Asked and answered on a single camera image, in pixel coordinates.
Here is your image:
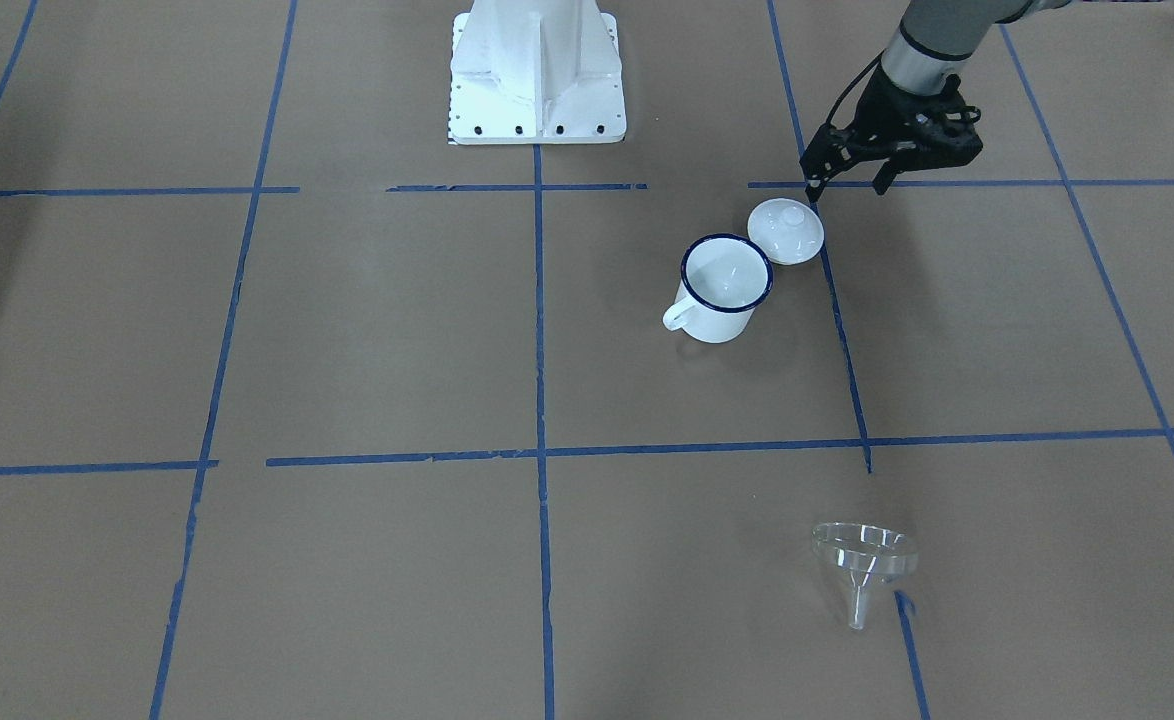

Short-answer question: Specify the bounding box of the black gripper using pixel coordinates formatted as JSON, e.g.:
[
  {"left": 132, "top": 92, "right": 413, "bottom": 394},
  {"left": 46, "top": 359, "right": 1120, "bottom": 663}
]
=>
[{"left": 799, "top": 61, "right": 938, "bottom": 204}]

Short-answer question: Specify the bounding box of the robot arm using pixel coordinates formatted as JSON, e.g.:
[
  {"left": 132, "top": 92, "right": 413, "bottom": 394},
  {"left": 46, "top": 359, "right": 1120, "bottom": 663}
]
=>
[{"left": 799, "top": 1, "right": 1066, "bottom": 202}]

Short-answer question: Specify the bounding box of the white enamel mug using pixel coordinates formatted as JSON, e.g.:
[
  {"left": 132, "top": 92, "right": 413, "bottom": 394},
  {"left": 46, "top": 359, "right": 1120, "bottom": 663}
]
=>
[{"left": 663, "top": 234, "right": 772, "bottom": 345}]

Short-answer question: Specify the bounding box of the brown table paper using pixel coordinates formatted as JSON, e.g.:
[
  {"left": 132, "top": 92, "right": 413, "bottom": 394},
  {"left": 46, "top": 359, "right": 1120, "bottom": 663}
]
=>
[{"left": 0, "top": 1, "right": 1174, "bottom": 719}]

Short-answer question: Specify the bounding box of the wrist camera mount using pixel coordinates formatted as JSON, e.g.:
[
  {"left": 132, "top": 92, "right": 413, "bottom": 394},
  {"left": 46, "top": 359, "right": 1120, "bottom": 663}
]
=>
[{"left": 910, "top": 73, "right": 984, "bottom": 170}]

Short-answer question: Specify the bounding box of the white pedestal column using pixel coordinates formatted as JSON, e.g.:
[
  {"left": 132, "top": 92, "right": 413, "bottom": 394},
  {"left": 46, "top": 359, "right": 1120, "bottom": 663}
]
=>
[{"left": 447, "top": 1, "right": 628, "bottom": 146}]

